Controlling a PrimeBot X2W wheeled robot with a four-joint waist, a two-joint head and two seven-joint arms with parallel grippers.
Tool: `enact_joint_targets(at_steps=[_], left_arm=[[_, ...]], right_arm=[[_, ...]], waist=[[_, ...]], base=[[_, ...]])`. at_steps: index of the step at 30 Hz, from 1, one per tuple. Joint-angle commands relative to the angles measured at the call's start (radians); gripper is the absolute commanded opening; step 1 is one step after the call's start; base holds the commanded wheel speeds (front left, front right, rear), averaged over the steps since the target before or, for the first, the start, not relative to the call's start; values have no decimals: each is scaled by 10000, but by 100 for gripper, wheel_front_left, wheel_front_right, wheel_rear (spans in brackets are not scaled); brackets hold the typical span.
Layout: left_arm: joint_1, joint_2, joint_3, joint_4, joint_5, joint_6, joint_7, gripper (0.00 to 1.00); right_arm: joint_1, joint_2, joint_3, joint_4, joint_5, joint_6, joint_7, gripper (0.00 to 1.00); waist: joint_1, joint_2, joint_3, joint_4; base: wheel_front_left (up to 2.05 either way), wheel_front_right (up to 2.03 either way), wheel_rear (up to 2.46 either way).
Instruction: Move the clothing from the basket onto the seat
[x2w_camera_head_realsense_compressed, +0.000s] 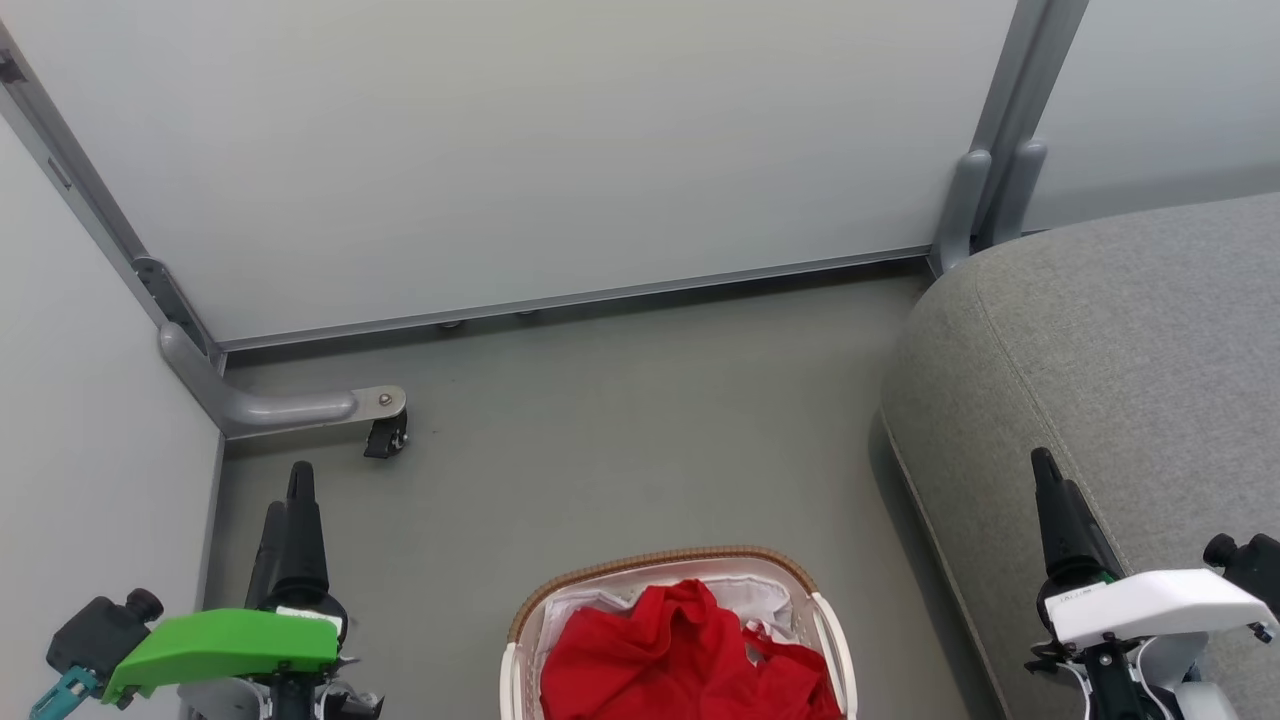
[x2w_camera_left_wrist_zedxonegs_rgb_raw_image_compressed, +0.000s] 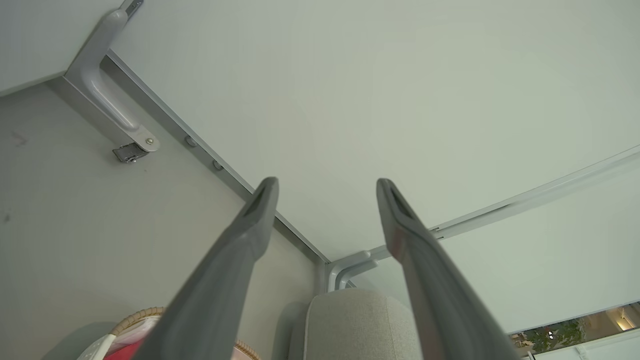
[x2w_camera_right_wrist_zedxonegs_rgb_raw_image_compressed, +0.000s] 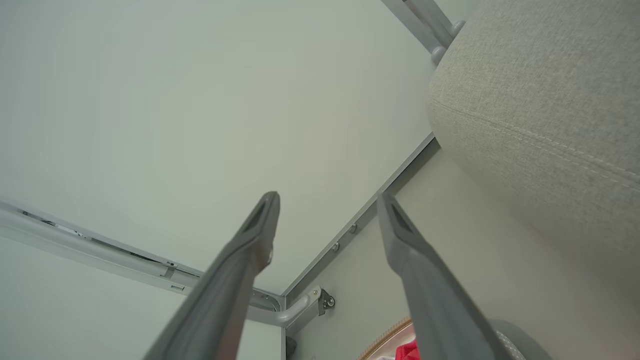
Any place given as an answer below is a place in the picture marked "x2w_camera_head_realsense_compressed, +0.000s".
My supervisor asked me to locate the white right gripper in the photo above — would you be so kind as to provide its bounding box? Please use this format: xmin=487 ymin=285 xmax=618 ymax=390
xmin=1031 ymin=447 xmax=1278 ymax=669

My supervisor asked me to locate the grey partition foot bracket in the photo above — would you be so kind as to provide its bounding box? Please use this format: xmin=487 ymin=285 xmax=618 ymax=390
xmin=931 ymin=149 xmax=993 ymax=277
xmin=986 ymin=138 xmax=1049 ymax=251

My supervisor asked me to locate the red garment white striped trim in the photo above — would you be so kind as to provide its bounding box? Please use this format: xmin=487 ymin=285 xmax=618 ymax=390
xmin=540 ymin=579 xmax=761 ymax=720

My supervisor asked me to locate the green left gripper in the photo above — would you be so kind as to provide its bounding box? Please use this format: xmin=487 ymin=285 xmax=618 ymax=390
xmin=103 ymin=462 xmax=349 ymax=706

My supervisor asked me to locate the grey fabric sofa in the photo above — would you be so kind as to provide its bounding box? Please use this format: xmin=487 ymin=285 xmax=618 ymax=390
xmin=880 ymin=192 xmax=1280 ymax=720

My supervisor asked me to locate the grey partition foot bar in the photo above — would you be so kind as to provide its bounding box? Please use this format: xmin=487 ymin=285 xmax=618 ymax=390
xmin=158 ymin=322 xmax=408 ymax=439

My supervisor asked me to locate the teal left camera cable plug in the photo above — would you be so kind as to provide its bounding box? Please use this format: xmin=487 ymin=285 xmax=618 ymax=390
xmin=28 ymin=665 xmax=103 ymax=720

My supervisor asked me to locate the white basket liner cloth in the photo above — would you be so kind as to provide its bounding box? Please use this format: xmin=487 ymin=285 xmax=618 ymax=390
xmin=535 ymin=574 xmax=813 ymax=691

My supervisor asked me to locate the white laundry basket brown rim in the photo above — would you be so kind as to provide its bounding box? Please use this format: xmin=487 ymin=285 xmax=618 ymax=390
xmin=500 ymin=546 xmax=859 ymax=720

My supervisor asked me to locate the black caster wheel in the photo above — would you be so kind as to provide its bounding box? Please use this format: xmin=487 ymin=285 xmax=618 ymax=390
xmin=363 ymin=413 xmax=409 ymax=460

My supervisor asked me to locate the grey partition corner post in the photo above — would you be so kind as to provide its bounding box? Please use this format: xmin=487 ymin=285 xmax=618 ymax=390
xmin=0 ymin=25 xmax=227 ymax=373

